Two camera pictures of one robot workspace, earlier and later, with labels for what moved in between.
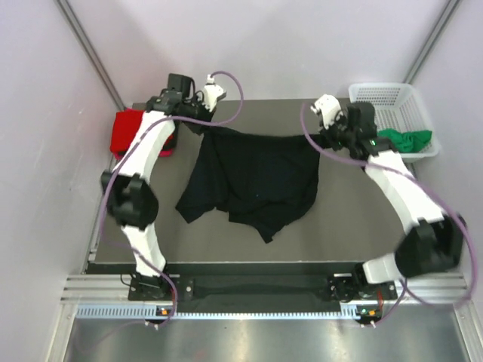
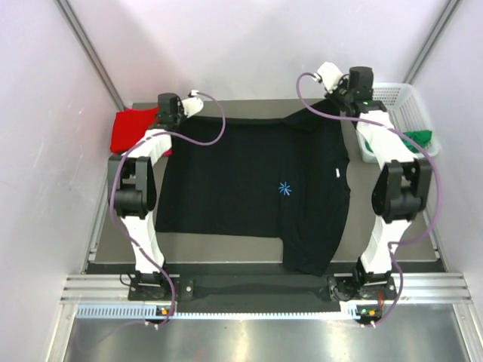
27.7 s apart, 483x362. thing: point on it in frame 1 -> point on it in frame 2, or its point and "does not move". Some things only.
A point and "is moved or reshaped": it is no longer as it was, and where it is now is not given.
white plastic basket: x=398 y=106 does not move
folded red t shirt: x=126 y=124 does not move
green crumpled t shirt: x=407 y=141 does not move
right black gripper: x=327 y=133 -> x=332 y=96
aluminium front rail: x=415 y=287 does not move
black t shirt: x=263 y=179 is moved or reshaped
